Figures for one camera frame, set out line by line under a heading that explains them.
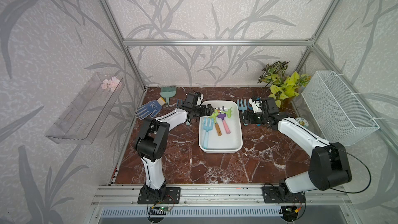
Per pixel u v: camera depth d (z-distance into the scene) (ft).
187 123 3.31
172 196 2.40
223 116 3.36
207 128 3.17
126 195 2.52
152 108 3.55
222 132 3.10
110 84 2.53
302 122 2.99
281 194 2.20
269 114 2.22
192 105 2.53
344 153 1.45
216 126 3.21
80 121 2.15
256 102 2.58
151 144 1.65
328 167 1.40
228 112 3.45
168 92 3.91
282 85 2.97
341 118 1.98
